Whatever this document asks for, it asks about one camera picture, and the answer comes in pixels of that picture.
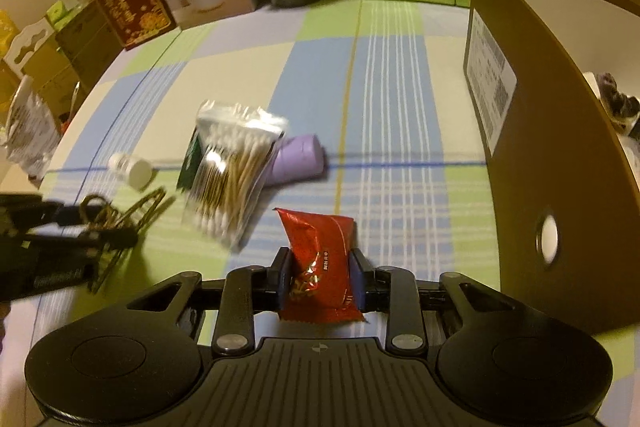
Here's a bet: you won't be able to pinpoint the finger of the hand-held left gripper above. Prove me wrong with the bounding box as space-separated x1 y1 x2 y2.
0 194 88 235
30 229 138 253

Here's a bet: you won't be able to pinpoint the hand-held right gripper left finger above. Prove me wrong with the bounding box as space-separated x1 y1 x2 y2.
127 247 293 356

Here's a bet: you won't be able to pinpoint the yellow plastic bag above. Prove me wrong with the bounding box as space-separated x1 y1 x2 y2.
0 9 21 112

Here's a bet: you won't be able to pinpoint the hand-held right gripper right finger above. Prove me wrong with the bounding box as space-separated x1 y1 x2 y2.
351 248 516 353

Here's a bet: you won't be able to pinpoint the white carved chair back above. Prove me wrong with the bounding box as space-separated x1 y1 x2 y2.
2 18 58 75

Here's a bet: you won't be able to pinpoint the purple bag roll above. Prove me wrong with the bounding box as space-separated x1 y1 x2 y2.
260 133 328 186

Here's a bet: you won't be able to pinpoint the silver plastic bag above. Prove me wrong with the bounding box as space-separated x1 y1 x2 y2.
0 77 63 180

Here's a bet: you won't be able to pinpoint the checkered tablecloth desktop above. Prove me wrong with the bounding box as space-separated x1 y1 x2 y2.
30 0 506 348

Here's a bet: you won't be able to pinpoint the red gift box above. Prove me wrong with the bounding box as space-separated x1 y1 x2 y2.
85 0 177 52

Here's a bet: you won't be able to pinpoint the small white bottle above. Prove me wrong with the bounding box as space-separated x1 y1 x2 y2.
107 153 152 186

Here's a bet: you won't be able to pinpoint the red snack packet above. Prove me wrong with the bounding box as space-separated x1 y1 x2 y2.
272 207 365 324

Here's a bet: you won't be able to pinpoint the brown cardboard cartons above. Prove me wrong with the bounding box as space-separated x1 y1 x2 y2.
22 2 121 118

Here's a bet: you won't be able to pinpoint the dark green tube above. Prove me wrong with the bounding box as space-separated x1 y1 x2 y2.
176 127 206 192

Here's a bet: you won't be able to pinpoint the dark hair scrunchie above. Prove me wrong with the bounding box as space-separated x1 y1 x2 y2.
597 72 640 132

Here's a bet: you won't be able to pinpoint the brown cardboard box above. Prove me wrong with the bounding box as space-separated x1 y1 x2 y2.
462 0 640 335

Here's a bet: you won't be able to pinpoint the cotton swab bag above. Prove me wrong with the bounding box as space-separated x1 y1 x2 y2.
181 99 290 250

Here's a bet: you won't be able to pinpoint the bronze metal hair clip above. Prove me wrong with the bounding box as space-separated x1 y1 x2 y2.
80 187 176 295

